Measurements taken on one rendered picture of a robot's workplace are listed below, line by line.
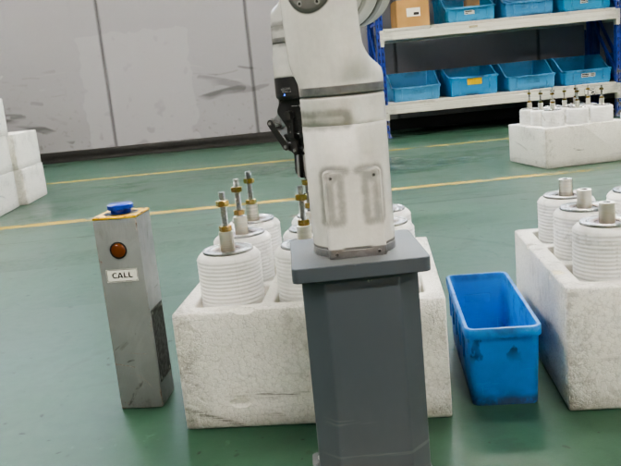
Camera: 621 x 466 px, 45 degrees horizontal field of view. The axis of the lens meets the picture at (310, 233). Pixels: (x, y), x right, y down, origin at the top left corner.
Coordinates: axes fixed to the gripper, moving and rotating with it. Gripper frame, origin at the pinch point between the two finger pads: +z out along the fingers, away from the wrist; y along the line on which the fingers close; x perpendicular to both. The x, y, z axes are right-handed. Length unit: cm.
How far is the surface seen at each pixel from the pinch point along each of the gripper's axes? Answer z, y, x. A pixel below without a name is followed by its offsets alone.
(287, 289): 16.2, 5.8, -14.5
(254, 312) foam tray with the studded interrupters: 18.2, 4.0, -20.2
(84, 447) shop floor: 36, -16, -37
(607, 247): 12.8, 44.5, 8.3
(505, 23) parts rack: -42, -143, 443
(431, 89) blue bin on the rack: 0, -191, 412
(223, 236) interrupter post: 8.1, -3.5, -17.1
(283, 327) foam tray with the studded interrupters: 20.7, 7.3, -18.2
